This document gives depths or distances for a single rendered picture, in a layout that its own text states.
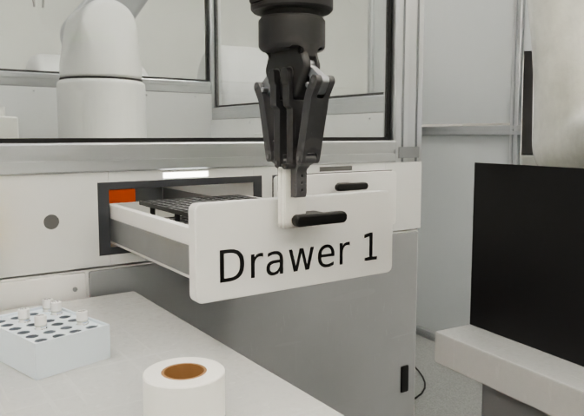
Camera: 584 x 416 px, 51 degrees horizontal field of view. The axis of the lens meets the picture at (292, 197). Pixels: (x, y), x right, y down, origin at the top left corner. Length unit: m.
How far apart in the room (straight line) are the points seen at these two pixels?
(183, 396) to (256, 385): 0.12
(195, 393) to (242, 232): 0.23
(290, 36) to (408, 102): 0.68
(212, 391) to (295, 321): 0.67
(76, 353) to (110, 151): 0.38
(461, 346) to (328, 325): 0.51
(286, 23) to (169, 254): 0.32
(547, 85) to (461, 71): 1.98
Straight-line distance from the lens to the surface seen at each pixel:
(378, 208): 0.82
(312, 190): 1.14
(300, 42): 0.68
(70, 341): 0.69
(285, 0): 0.67
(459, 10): 2.98
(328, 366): 1.27
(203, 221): 0.67
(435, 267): 3.08
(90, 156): 0.98
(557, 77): 0.95
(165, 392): 0.53
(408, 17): 1.34
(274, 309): 1.16
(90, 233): 0.99
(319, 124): 0.67
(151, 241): 0.84
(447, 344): 0.79
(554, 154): 0.94
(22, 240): 0.96
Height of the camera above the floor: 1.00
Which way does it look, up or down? 6 degrees down
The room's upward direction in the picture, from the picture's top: straight up
